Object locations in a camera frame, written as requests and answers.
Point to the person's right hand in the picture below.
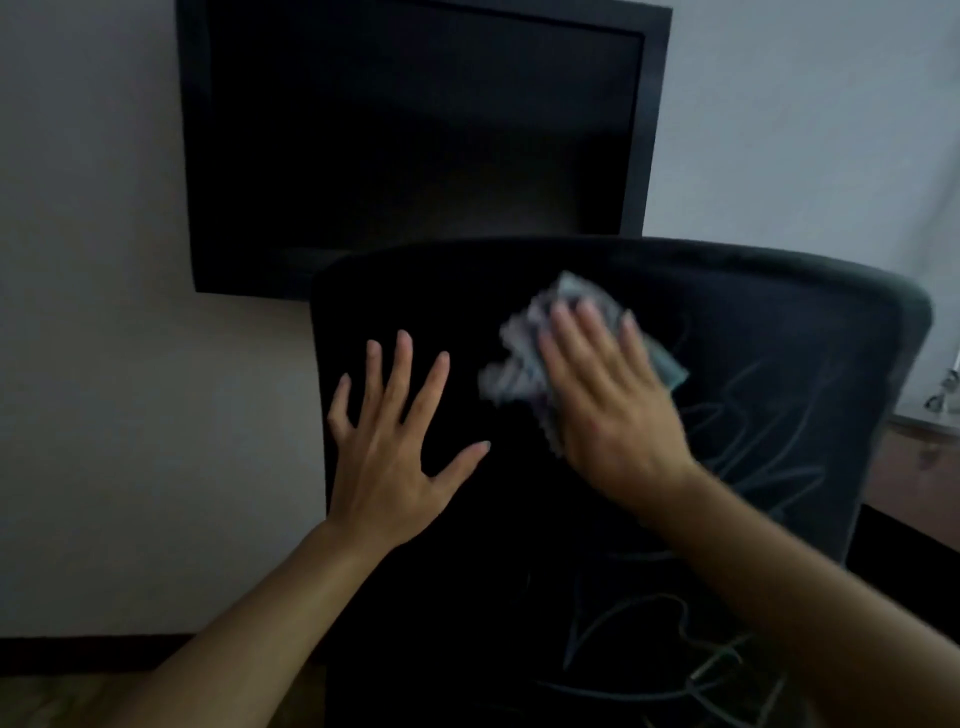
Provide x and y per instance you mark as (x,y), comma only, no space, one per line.
(615,420)

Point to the person's left hand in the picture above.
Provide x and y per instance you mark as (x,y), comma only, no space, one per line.
(382,472)

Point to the person's left thumb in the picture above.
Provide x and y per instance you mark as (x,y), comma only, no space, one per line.
(459,469)

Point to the person's left middle finger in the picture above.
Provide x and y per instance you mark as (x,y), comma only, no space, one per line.
(399,382)

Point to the person's right little finger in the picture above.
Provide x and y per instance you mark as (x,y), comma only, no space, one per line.
(637,349)

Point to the person's left little finger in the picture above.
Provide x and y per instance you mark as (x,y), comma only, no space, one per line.
(342,412)

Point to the person's right middle finger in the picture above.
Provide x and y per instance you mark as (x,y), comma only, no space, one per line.
(571,341)

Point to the patterned cleaning cloth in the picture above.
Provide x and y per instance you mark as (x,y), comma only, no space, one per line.
(517,360)

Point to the black office chair backrest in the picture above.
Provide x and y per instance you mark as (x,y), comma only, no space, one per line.
(780,352)

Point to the person's right forearm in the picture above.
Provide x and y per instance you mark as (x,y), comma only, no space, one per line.
(810,600)

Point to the person's left forearm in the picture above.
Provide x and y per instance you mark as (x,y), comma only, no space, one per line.
(247,637)

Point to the black flat screen television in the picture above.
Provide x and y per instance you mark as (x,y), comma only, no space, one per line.
(420,127)

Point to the brown wooden desk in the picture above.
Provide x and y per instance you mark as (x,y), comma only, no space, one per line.
(919,472)

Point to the small metal desk object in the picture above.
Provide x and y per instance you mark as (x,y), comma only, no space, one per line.
(945,386)

